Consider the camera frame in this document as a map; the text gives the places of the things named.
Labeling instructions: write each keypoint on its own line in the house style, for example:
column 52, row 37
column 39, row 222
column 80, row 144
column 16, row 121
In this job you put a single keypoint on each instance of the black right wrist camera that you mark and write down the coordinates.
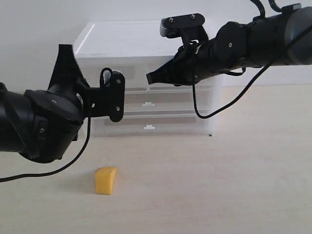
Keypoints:
column 187, row 27

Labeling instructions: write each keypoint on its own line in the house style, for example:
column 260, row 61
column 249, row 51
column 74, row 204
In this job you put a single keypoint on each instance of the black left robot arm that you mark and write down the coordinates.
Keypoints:
column 41, row 124

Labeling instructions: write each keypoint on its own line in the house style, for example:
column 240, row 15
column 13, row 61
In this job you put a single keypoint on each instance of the yellow cheese wedge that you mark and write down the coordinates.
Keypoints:
column 104, row 180

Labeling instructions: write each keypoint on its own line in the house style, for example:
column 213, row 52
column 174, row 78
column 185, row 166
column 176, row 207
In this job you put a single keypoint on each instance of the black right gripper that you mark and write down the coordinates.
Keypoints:
column 188, row 66

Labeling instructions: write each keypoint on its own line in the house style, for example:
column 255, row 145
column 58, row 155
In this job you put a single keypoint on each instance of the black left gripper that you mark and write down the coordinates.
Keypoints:
column 68, row 94

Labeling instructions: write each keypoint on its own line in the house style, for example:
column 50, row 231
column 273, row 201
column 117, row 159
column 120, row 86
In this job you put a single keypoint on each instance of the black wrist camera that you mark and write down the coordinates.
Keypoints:
column 187, row 27
column 107, row 100

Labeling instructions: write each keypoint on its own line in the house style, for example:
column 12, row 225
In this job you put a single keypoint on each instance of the white plastic drawer cabinet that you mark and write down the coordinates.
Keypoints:
column 137, row 43

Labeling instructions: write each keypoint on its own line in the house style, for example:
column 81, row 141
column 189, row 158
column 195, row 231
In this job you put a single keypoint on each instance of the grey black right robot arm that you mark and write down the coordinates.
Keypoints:
column 235, row 47

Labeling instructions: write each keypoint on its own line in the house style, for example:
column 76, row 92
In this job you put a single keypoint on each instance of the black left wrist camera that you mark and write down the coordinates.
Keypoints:
column 107, row 100

